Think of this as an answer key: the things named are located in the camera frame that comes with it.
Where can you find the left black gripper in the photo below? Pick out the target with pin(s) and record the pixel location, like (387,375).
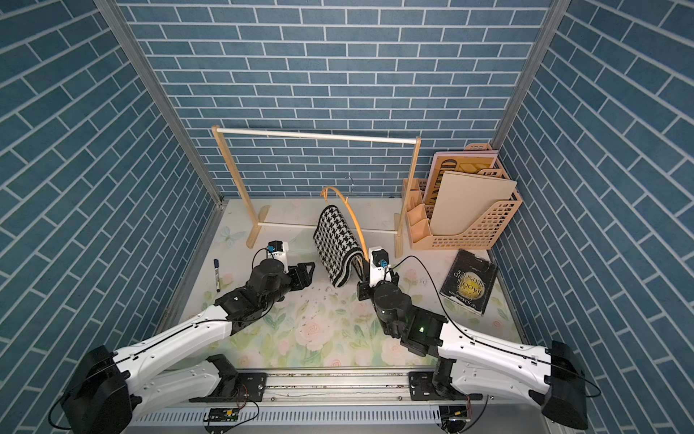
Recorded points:
(300,268)

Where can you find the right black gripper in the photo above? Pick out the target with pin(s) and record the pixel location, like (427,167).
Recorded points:
(365,291)

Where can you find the black white houndstooth scarf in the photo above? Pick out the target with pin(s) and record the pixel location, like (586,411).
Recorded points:
(339,250)

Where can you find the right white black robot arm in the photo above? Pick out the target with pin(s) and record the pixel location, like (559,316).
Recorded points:
(549,378)

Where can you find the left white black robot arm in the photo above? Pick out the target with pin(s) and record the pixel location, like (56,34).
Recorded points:
(109,389)

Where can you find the floral table mat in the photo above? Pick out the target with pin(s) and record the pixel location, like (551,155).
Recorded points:
(322,326)

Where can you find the wooden clothes rack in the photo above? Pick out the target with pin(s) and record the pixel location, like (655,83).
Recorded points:
(258,219)

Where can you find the blue marker pen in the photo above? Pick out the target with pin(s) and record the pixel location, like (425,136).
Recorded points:
(216,268)

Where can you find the black book gold cover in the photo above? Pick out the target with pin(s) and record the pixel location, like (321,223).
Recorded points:
(470,281)

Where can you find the beige board in organizer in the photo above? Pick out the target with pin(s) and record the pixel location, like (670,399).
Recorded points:
(463,198)

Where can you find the right circuit board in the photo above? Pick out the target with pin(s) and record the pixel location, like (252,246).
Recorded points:
(454,418)

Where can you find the circuit board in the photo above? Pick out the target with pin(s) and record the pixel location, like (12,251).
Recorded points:
(222,415)
(454,418)

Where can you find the left circuit board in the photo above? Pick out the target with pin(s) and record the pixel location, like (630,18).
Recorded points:
(222,415)

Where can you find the pink book in organizer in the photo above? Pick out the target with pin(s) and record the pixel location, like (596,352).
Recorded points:
(468,162)

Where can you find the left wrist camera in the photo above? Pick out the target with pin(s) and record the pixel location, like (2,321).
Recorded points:
(277,251)

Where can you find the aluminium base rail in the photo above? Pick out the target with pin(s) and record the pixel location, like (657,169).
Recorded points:
(351,400)

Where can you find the left aluminium corner post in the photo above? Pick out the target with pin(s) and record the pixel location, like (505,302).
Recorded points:
(115,20)

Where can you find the aluminium corner post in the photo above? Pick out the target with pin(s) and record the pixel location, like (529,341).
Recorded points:
(549,27)
(115,20)

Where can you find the right aluminium corner post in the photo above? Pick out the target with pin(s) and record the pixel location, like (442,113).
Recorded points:
(549,27)

